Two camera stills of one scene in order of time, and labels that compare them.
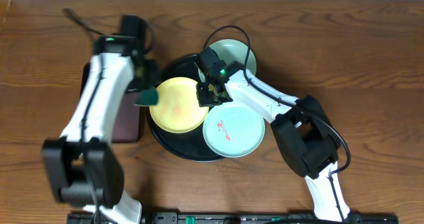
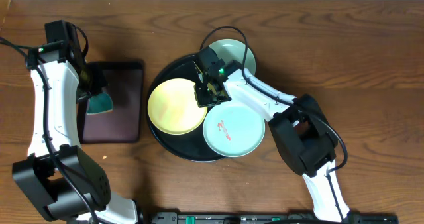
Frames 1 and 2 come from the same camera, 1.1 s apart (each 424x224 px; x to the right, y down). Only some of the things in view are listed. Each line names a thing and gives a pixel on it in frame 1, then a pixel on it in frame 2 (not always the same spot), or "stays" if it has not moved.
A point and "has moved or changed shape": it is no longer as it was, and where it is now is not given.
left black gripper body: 148,79 to 95,80
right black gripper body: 207,98 stays
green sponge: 147,97 has moved or changed shape
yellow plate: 177,109 stays
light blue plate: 233,130 stays
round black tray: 190,146 stays
